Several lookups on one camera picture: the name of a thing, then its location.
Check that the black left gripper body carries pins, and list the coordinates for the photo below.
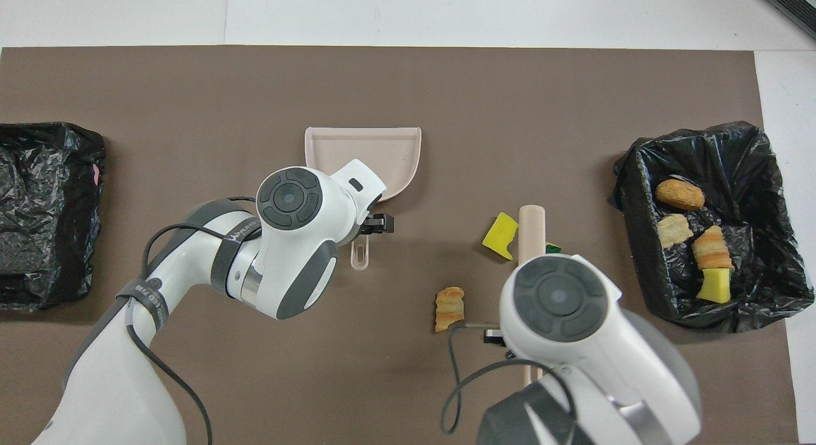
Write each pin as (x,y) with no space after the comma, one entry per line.
(379,224)

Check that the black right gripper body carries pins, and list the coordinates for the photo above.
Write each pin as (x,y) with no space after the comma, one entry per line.
(495,335)

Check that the twisted orange croissant piece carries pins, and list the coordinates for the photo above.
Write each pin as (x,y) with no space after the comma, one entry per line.
(449,308)

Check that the beige plastic dustpan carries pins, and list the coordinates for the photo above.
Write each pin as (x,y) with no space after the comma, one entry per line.
(382,152)

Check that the notched yellow sponge piece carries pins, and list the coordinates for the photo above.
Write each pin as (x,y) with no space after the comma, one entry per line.
(500,234)

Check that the green and yellow sponge piece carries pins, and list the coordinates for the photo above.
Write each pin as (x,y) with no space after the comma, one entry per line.
(553,248)

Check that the beige hand brush black bristles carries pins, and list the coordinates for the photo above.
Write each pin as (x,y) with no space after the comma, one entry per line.
(532,231)

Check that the short striped pastry piece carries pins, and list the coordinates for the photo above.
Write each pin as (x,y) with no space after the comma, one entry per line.
(674,230)

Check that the yellow sponge wedge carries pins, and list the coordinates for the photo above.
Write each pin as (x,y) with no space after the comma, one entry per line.
(715,287)

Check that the brown bread roll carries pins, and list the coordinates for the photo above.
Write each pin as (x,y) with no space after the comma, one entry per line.
(679,194)

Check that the long striped pastry piece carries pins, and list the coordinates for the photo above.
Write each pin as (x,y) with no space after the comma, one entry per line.
(713,247)

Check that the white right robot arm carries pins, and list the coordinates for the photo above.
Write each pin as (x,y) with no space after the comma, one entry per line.
(561,298)

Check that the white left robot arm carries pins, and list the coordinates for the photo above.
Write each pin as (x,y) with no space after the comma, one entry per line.
(287,241)

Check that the black bag lined bin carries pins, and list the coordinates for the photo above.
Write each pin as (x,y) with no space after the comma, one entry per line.
(765,177)

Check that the black bag bin pink tag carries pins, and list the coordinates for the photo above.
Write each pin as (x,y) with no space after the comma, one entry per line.
(64,241)

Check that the brown table mat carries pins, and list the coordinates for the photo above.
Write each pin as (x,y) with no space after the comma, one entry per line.
(446,81)

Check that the grey ribbed device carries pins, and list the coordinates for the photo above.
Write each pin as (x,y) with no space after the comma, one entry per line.
(794,2)

